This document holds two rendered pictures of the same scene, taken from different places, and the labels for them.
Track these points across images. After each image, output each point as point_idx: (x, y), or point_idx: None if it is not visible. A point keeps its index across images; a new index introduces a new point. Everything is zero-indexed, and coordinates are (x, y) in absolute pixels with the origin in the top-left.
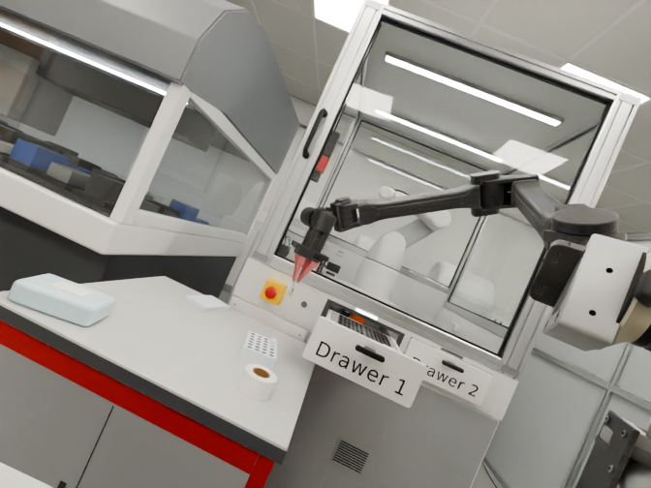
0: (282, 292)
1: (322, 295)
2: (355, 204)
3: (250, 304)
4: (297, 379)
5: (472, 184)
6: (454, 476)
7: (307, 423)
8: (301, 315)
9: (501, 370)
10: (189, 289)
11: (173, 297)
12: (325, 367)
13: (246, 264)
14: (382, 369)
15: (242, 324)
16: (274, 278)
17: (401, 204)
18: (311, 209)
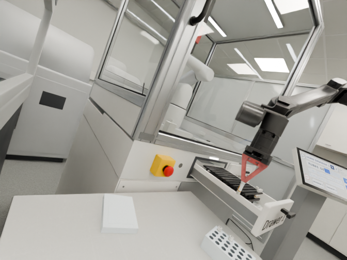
0: (173, 166)
1: (192, 155)
2: (294, 107)
3: (138, 180)
4: (245, 248)
5: (333, 87)
6: (231, 211)
7: None
8: (178, 173)
9: (253, 164)
10: (72, 199)
11: (91, 242)
12: (263, 232)
13: (132, 147)
14: (281, 214)
15: (160, 214)
16: (159, 152)
17: (309, 104)
18: (257, 109)
